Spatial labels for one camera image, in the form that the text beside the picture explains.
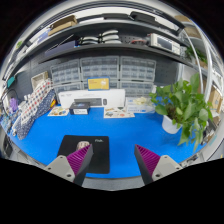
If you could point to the transparent computer mouse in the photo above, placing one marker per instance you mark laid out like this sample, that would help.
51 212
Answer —
82 145

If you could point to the yellow and blue box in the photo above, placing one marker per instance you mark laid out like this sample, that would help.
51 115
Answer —
98 83

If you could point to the large printed sticker sheet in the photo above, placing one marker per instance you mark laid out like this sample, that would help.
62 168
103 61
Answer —
118 113

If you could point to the small black box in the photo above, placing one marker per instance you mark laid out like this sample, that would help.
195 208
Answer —
79 108

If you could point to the dark wall shelf unit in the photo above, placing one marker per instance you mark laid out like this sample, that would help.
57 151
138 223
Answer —
100 46

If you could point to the small printed sticker sheet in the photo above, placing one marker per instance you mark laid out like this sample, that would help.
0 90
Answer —
58 111

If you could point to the white and blue tissue box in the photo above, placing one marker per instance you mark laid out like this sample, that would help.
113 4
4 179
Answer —
140 106

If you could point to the white plastic crate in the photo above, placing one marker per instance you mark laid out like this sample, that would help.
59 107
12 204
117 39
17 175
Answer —
39 80

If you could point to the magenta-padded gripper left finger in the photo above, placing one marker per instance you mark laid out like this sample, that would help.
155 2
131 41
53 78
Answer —
60 166

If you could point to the black mouse pad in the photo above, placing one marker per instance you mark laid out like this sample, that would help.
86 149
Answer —
100 156

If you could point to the green plant in white pot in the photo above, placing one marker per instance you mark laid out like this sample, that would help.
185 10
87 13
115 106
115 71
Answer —
183 110

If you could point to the long white keyboard box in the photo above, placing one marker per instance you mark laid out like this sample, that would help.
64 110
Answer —
66 98

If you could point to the patterned fabric bundle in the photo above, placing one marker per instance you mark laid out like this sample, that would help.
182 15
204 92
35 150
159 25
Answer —
33 106

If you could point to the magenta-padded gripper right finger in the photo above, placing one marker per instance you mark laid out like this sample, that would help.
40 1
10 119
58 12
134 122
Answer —
165 166

